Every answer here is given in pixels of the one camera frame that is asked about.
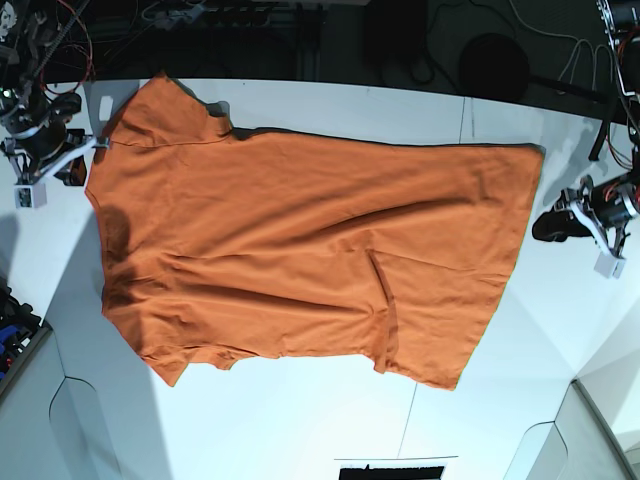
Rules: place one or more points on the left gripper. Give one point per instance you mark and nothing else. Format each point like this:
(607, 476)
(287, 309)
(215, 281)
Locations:
(602, 211)

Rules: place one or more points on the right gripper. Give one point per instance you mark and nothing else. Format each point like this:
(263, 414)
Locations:
(54, 151)

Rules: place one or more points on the orange t-shirt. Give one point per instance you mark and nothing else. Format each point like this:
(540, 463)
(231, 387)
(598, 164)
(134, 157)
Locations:
(220, 244)

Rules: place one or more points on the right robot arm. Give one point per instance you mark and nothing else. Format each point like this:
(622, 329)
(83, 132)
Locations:
(31, 32)

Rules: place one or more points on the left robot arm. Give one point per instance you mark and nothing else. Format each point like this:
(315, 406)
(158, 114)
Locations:
(621, 26)

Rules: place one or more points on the black round stool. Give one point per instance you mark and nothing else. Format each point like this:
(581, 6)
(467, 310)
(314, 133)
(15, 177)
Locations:
(494, 66)

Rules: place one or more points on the bin of blue black items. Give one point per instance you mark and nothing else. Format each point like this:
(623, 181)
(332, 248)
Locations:
(18, 325)

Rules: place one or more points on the black slot plate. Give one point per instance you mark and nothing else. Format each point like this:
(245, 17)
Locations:
(439, 467)

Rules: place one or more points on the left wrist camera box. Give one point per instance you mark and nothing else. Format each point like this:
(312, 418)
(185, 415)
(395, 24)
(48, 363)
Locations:
(609, 266)

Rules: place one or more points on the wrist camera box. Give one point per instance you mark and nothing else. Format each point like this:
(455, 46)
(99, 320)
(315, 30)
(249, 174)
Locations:
(30, 196)
(609, 266)

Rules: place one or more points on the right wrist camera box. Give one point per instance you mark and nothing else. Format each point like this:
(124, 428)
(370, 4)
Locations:
(30, 196)

